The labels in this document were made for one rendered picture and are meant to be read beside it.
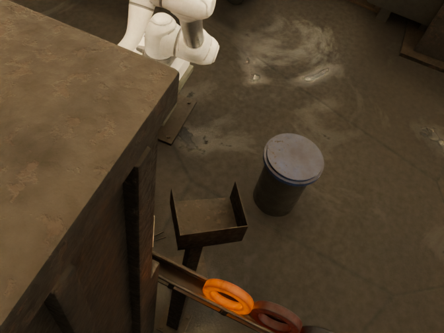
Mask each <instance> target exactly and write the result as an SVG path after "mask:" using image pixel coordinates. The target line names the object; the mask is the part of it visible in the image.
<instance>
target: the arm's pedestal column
mask: <svg viewBox="0 0 444 333"><path fill-rule="evenodd" d="M196 103H197V101H195V100H192V99H191V98H188V97H185V96H182V95H181V94H178V98H177V103H176V104H175V105H174V107H173V109H172V110H171V111H170V113H169V115H168V116H167V117H166V119H165V121H164V122H163V124H162V125H161V127H160V128H159V130H158V141H161V142H163V143H166V144H167V145H170V146H171V145H172V144H173V142H174V140H175V139H176V137H177V135H178V134H179V132H180V130H181V129H182V127H183V125H184V124H185V122H186V120H187V119H188V116H189V115H190V113H191V112H192V110H193V109H194V106H195V105H196Z"/></svg>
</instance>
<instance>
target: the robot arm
mask: <svg viewBox="0 0 444 333"><path fill-rule="evenodd" d="M215 3H216V0H129V11H128V27H127V30H126V34H125V36H124V38H123V39H122V41H121V42H120V43H119V44H118V45H119V46H121V47H123V48H126V49H128V50H131V51H134V50H135V49H136V50H137V51H139V52H141V53H142V55H143V56H145V57H148V58H150V59H153V60H155V61H158V62H160V63H163V64H165V65H167V66H171V65H172V63H173V62H174V60H175V59H176V58H177V57H178V58H180V59H183V60H185V61H189V62H192V63H196V64H199V65H209V64H212V63H213V62H215V59H216V57H217V53H218V51H219V44H218V42H217V41H216V39H215V38H213V37H211V36H210V35H209V34H208V33H207V32H206V31H205V30H204V29H203V24H202V19H206V18H208V17H210V16H211V15H212V13H213V11H214V8H215ZM155 7H162V8H164V9H167V10H169V11H170V12H171V13H172V14H174V15H175V16H176V17H177V18H178V19H179V21H180V26H179V25H178V24H177V23H176V21H175V20H174V19H173V18H172V17H171V16H170V15H168V14H166V13H156V14H155V15H153V12H154V10H155ZM152 15H153V16H152ZM144 33H145V46H140V45H139V43H140V41H141V39H142V37H143V35H144Z"/></svg>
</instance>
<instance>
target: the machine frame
mask: <svg viewBox="0 0 444 333"><path fill-rule="evenodd" d="M179 77H180V74H179V72H178V71H177V70H176V69H175V68H173V67H170V66H167V65H165V64H163V63H160V62H158V61H155V60H153V59H150V58H148V57H145V56H144V55H141V54H138V53H135V52H133V51H131V50H128V49H126V48H123V47H121V46H119V45H116V44H113V43H111V42H109V41H106V40H104V39H102V38H99V37H97V36H94V35H92V34H89V33H87V32H84V31H82V30H79V29H78V28H75V27H72V26H69V25H68V24H65V23H63V22H60V21H58V20H55V19H53V18H50V17H47V16H46V15H43V14H40V13H38V12H36V11H33V10H31V9H28V8H26V7H23V6H21V5H18V4H16V3H13V2H11V1H9V0H0V333H154V332H153V331H154V323H155V308H156V300H157V285H158V276H159V262H157V261H155V260H153V259H152V251H153V224H154V210H155V183H156V169H157V142H158V130H159V128H160V127H161V125H162V124H163V122H164V121H165V119H166V118H167V116H168V115H169V113H170V111H171V110H172V109H173V107H174V105H175V104H176V103H177V98H178V85H179Z"/></svg>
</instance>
